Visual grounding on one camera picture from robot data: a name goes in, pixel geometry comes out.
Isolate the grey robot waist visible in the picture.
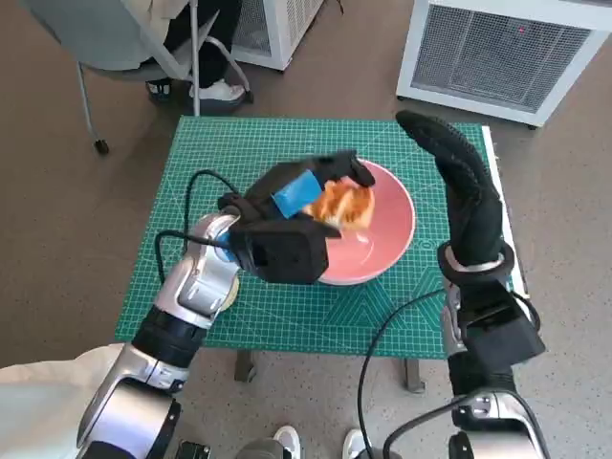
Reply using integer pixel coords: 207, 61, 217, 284
236, 437, 288, 459

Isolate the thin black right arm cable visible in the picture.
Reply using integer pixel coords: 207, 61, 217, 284
357, 289, 542, 459

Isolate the white robot left foot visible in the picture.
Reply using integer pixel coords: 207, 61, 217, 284
273, 425, 302, 459

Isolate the black gloved robot right hand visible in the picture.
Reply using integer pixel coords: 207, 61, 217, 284
395, 109, 516, 269

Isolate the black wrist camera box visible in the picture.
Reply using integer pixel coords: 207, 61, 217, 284
228, 217, 343, 287
458, 279, 547, 367

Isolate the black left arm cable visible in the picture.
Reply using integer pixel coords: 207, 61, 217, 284
155, 169, 240, 283

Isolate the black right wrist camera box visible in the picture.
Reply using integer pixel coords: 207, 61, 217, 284
458, 279, 547, 367

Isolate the long braided toy bread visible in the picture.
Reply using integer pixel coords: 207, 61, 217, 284
305, 177, 376, 230

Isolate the white robot foot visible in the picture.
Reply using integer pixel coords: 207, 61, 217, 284
342, 427, 369, 459
273, 425, 302, 459

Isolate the small black box device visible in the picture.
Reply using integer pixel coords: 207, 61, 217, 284
172, 440, 212, 459

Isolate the grey office chair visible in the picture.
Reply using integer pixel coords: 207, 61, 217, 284
18, 0, 254, 155

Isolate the large white grilled unit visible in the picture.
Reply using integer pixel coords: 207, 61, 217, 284
395, 0, 612, 129

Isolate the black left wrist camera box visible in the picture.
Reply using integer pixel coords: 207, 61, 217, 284
228, 217, 343, 287

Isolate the green cutting mat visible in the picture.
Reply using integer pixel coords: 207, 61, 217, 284
116, 116, 527, 361

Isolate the round toy bread bun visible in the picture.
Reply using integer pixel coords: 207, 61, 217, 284
220, 275, 242, 311

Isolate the pink bowl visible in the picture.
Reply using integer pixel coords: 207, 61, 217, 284
315, 160, 416, 287

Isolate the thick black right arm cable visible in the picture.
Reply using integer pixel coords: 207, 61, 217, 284
382, 389, 551, 459

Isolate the black metal table leg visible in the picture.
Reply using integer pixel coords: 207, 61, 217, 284
404, 358, 426, 394
233, 351, 257, 383

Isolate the white robot right foot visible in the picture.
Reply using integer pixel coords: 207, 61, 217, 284
342, 427, 369, 459

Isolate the bare black robot left hand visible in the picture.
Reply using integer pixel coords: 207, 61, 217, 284
217, 148, 377, 225

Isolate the small white grilled unit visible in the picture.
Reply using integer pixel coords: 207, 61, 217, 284
231, 0, 329, 73

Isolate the person in pale clothing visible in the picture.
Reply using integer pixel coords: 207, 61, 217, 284
0, 341, 130, 459

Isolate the seated person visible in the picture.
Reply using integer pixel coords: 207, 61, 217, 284
142, 0, 248, 104

